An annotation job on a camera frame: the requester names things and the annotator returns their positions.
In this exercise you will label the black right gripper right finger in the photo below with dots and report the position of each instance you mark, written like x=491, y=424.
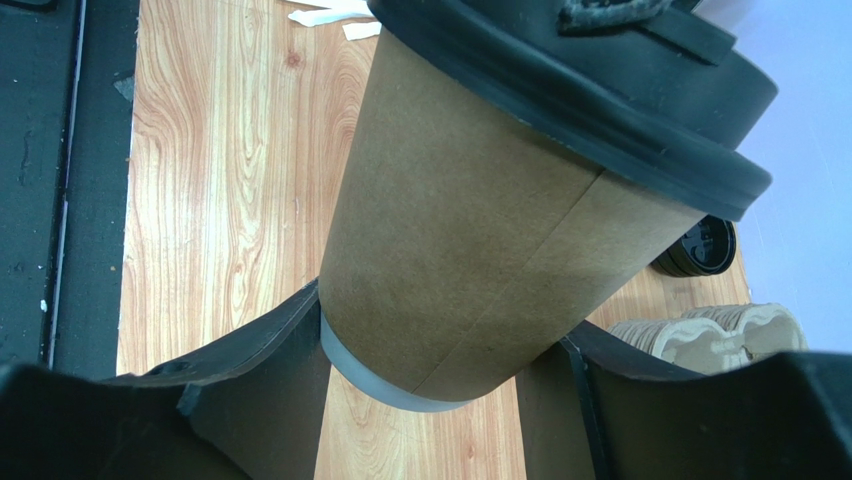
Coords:
x=594, y=407

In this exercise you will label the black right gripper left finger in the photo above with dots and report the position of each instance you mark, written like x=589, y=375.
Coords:
x=249, y=405

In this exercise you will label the stack of black cup lids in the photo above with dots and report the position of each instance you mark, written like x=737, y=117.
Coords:
x=707, y=249

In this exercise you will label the brown paper coffee cup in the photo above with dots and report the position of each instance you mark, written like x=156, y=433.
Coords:
x=464, y=244

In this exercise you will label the black cup lid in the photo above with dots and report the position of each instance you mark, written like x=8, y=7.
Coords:
x=663, y=101

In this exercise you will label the cardboard cup carrier stack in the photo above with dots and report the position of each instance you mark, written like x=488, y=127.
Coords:
x=716, y=339

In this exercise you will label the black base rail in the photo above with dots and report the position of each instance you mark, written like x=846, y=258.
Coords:
x=67, y=90

